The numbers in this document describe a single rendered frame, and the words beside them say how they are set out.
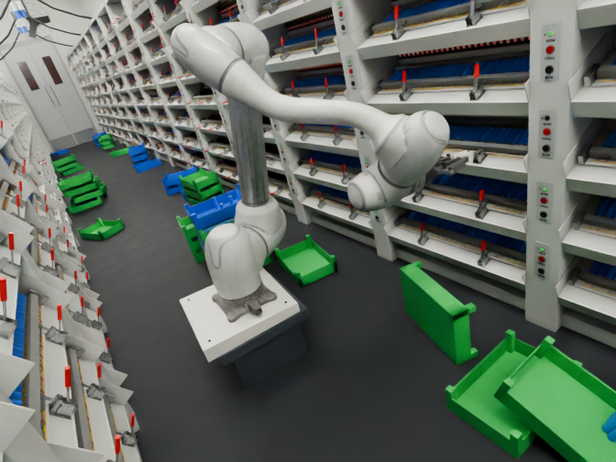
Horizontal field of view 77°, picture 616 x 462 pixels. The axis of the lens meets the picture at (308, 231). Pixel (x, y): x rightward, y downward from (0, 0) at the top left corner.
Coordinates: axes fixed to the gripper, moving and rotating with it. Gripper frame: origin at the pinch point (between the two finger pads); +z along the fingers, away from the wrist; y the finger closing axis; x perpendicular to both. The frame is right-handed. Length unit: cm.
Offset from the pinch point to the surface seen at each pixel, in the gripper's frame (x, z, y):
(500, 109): 13.0, 5.1, 7.9
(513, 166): -2.9, 8.0, 11.1
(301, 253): -58, -8, -89
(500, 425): -61, -25, 32
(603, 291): -38, 16, 35
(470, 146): 0.9, 10.5, -4.5
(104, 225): -68, -82, -278
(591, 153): 1.5, 12.2, 28.2
